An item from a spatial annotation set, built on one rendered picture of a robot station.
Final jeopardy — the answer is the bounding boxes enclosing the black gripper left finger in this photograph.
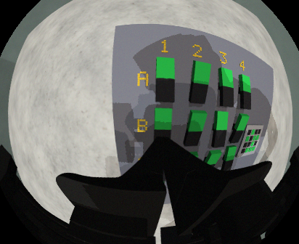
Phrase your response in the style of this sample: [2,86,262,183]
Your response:
[56,137,167,237]

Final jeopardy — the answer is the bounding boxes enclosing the grey switch panel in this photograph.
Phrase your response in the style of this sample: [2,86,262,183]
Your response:
[112,24,274,176]

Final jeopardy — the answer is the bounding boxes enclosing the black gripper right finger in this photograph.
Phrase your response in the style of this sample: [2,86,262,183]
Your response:
[162,137,272,236]

